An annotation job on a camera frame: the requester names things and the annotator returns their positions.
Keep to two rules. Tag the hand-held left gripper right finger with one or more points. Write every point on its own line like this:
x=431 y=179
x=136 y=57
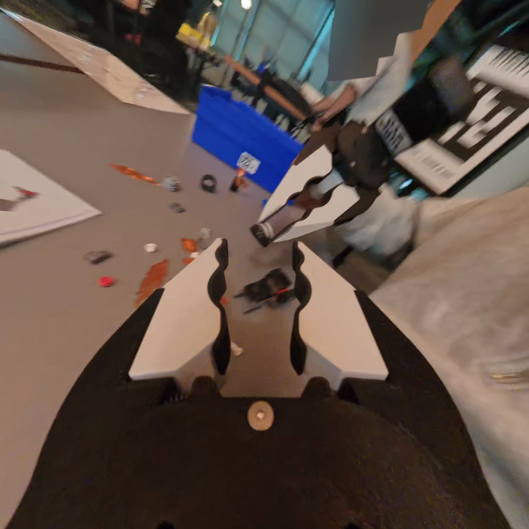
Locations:
x=339 y=326

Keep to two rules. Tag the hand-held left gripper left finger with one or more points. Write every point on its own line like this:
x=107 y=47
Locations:
x=182 y=322

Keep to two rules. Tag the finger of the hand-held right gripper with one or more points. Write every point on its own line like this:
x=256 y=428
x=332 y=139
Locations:
x=326 y=210
x=297 y=186

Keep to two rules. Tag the thin black lego tire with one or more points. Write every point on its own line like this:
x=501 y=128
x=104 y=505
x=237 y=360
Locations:
x=260 y=235

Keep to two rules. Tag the lego instruction booklet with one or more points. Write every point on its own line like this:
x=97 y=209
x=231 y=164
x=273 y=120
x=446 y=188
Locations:
x=41 y=206

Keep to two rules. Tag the orange round lego stud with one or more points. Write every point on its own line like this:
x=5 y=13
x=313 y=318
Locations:
x=223 y=301

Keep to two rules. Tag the orange lego flame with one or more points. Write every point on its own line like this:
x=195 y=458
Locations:
x=153 y=281
x=134 y=173

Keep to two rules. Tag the flame lego minifigure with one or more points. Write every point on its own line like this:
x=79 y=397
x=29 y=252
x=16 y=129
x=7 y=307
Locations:
x=239 y=182

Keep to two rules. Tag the orange transparent lego slope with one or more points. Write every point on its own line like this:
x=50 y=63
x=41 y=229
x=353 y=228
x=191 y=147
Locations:
x=190 y=245

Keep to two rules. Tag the black lego motorcycle build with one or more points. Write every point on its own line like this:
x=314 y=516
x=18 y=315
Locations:
x=268 y=287

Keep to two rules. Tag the white round lego stud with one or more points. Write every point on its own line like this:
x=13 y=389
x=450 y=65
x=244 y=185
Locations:
x=151 y=247

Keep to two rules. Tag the red round lego stud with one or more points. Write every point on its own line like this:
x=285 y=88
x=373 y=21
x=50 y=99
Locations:
x=106 y=282

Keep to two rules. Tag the wide black lego tire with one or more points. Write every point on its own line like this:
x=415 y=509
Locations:
x=204 y=184

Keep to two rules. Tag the black lego clip piece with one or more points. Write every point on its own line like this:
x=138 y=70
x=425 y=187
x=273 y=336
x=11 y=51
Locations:
x=98 y=257

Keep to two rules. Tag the dark grey lego plate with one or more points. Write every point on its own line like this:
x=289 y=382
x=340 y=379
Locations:
x=177 y=208

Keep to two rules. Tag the blue plastic bin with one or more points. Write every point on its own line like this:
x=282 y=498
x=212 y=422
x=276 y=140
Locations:
x=239 y=128

